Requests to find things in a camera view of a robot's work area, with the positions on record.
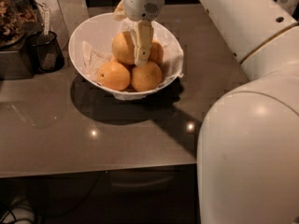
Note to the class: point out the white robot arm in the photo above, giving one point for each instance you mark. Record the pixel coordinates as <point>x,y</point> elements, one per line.
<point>248,145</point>

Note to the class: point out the white tag in cup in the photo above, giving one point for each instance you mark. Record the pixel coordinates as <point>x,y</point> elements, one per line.
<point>46,10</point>

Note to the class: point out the white paper bowl liner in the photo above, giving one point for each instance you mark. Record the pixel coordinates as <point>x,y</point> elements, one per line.
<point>93,61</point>

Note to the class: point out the glass jar of snacks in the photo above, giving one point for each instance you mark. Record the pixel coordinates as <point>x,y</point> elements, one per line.
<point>13,15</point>

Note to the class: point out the white bowl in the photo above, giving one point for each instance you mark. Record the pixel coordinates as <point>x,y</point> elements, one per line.
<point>93,34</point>

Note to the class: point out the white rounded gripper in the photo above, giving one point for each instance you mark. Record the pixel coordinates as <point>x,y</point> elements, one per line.
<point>140,6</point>

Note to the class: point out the orange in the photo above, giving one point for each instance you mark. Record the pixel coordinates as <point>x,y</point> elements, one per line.
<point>114,75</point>
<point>146,77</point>
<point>123,48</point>
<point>156,52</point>

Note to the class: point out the black mesh cup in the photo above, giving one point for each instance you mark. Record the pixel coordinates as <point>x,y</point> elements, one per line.
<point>45,52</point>

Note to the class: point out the dark metal box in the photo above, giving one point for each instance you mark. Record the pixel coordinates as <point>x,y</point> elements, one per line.
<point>15,62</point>

